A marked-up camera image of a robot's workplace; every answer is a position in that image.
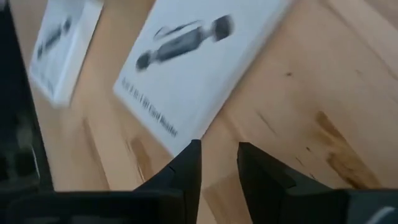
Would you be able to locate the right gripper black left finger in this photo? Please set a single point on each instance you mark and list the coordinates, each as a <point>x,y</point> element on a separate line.
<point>186,174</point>

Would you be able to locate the white card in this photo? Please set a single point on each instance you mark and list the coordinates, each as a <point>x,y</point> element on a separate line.
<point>192,93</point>

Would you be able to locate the white card reader box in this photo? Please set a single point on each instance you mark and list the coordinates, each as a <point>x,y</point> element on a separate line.
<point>71,46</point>

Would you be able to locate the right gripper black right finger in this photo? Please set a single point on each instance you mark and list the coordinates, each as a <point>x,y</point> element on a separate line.
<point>264,186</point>

